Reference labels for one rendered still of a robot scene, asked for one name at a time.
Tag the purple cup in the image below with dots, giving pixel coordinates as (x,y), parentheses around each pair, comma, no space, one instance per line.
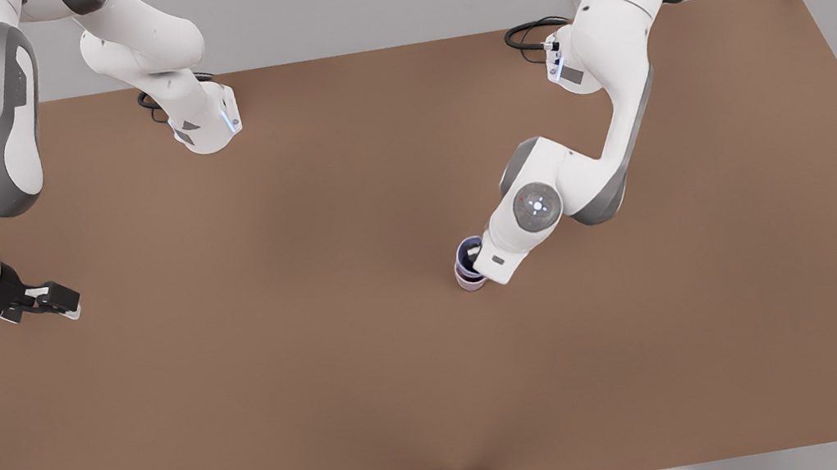
(462,259)

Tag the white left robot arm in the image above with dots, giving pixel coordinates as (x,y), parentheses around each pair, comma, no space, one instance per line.
(609,40)

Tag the pink cup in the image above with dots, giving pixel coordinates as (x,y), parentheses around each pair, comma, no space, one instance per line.
(469,284)

